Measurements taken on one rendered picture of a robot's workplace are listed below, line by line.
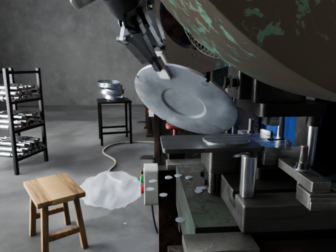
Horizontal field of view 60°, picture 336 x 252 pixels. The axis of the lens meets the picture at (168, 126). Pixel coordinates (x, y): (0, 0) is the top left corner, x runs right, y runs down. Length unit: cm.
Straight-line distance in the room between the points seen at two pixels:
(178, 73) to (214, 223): 34
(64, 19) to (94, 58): 110
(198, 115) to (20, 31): 728
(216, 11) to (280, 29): 6
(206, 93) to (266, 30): 43
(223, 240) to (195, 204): 15
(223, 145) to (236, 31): 47
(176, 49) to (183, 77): 138
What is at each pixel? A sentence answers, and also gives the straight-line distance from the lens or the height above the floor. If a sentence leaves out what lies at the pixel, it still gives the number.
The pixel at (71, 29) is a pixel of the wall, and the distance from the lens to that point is 758.
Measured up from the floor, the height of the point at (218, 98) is 90.
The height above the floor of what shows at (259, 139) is 78.
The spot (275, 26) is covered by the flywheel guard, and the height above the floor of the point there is 101.
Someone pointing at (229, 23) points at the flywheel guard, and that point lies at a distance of 29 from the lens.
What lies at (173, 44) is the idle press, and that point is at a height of 112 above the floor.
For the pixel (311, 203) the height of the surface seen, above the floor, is 72.
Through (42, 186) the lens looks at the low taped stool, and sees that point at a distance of 176.
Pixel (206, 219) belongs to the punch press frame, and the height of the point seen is 65.
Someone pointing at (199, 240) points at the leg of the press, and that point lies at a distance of 61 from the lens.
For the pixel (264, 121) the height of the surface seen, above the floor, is 83.
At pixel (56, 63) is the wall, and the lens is 764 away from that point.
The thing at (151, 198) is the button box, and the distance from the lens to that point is 105.
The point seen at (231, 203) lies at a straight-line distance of 69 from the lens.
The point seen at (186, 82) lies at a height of 94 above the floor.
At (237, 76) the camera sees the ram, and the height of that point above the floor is 95.
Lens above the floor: 98
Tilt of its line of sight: 12 degrees down
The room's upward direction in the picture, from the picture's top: straight up
